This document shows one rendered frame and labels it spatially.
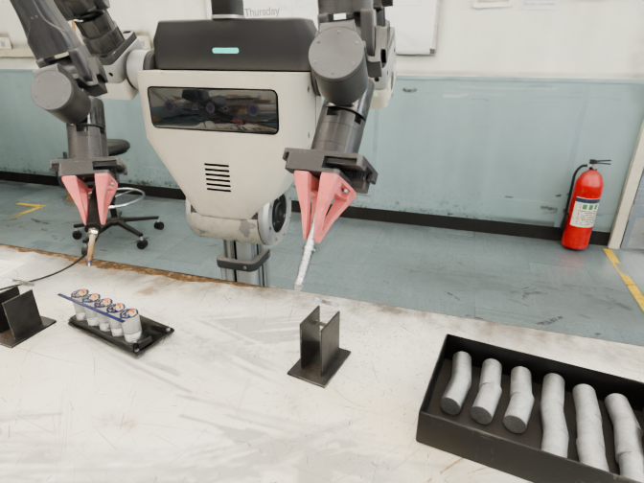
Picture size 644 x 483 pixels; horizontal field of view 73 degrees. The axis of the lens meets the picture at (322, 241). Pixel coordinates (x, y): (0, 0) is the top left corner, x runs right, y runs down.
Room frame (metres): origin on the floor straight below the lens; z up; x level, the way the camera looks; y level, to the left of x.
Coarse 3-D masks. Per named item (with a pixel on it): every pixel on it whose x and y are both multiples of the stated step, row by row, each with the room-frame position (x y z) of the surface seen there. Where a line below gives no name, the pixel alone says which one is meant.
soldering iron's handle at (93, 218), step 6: (96, 192) 0.70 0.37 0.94; (90, 198) 0.69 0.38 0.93; (96, 198) 0.68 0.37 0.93; (90, 204) 0.67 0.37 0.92; (96, 204) 0.67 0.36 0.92; (90, 210) 0.66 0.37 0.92; (96, 210) 0.66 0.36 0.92; (90, 216) 0.65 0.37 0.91; (96, 216) 0.65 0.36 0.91; (90, 222) 0.64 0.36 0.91; (96, 222) 0.64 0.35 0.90; (84, 228) 0.63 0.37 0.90; (102, 228) 0.64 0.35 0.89
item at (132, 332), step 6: (126, 312) 0.52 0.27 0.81; (132, 318) 0.52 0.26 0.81; (138, 318) 0.53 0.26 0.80; (126, 324) 0.51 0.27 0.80; (132, 324) 0.52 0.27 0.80; (138, 324) 0.52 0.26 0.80; (126, 330) 0.51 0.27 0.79; (132, 330) 0.51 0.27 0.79; (138, 330) 0.52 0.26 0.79; (126, 336) 0.51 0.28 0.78; (132, 336) 0.51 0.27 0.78; (138, 336) 0.52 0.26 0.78
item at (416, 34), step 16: (208, 0) 3.35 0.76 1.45; (256, 0) 3.24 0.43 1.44; (272, 0) 3.21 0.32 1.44; (288, 0) 3.18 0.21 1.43; (304, 0) 3.14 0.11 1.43; (400, 0) 2.96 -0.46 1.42; (416, 0) 2.93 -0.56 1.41; (432, 0) 2.91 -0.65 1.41; (208, 16) 3.35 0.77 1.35; (256, 16) 3.25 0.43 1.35; (272, 16) 3.21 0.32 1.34; (288, 16) 3.18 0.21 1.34; (304, 16) 3.14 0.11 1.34; (336, 16) 3.08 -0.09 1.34; (400, 16) 2.96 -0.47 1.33; (416, 16) 2.93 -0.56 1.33; (432, 16) 2.90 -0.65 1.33; (400, 32) 2.96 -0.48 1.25; (416, 32) 2.93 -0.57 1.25; (432, 32) 2.90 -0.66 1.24; (400, 48) 2.96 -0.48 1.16; (416, 48) 2.93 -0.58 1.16; (432, 48) 2.90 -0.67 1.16
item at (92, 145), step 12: (72, 132) 0.69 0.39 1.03; (84, 132) 0.70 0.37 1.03; (96, 132) 0.71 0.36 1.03; (72, 144) 0.69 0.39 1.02; (84, 144) 0.69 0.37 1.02; (96, 144) 0.70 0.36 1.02; (72, 156) 0.68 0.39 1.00; (84, 156) 0.68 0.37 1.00; (96, 156) 0.68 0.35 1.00; (108, 168) 0.71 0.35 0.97; (120, 168) 0.72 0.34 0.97
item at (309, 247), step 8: (312, 224) 0.48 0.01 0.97; (312, 232) 0.47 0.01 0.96; (312, 240) 0.47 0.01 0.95; (304, 248) 0.46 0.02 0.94; (312, 248) 0.46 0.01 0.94; (304, 256) 0.46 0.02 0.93; (304, 264) 0.45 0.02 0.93; (304, 272) 0.45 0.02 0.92; (296, 280) 0.44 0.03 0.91; (304, 280) 0.44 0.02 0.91
